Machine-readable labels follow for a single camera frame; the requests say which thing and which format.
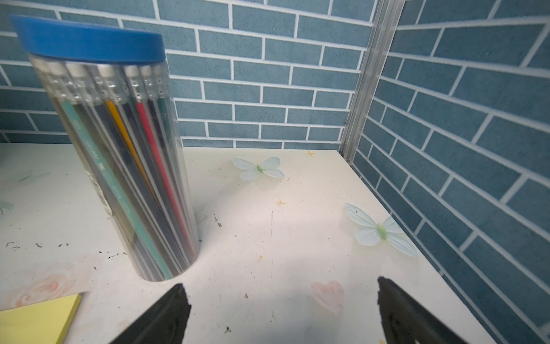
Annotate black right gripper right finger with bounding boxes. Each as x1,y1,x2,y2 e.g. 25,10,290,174
378,277,465,344

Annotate aluminium corner post right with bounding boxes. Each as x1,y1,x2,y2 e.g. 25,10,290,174
339,0,405,163

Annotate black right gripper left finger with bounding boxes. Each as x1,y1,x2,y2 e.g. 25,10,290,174
112,283,191,343

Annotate clear pencil tube blue lid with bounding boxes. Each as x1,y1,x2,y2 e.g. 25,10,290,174
10,14,199,282

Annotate yellow sticky note pad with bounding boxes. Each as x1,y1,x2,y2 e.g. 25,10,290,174
1,294,82,343

